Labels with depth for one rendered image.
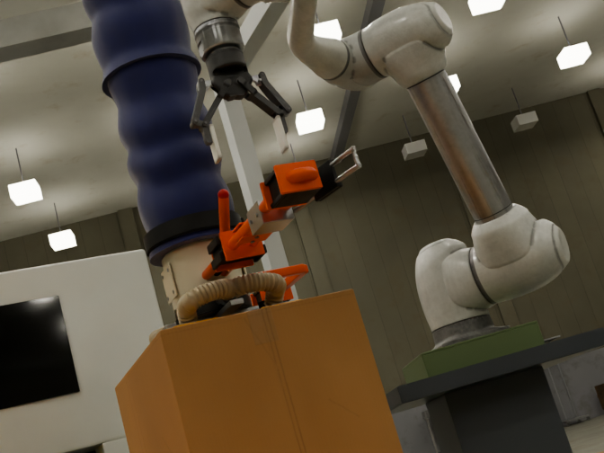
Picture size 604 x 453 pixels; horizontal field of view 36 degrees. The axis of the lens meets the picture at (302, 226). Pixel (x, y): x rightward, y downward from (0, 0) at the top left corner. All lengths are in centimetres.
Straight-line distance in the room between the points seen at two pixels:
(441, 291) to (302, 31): 75
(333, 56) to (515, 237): 61
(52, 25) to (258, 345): 984
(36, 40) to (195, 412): 989
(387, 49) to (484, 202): 43
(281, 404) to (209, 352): 16
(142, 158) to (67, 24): 934
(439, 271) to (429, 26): 61
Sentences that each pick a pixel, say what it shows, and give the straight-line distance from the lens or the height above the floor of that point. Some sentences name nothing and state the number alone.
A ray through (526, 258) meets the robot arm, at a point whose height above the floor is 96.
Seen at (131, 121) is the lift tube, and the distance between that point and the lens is 213.
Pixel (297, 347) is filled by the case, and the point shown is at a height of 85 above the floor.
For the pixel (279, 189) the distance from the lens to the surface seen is 149.
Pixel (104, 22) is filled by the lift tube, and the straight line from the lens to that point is 223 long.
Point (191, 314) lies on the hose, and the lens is 190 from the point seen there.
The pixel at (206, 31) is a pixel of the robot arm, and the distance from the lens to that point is 181.
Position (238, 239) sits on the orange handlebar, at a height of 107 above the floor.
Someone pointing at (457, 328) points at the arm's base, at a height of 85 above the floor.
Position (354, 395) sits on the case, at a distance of 179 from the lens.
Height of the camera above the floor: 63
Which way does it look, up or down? 14 degrees up
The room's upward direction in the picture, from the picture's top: 17 degrees counter-clockwise
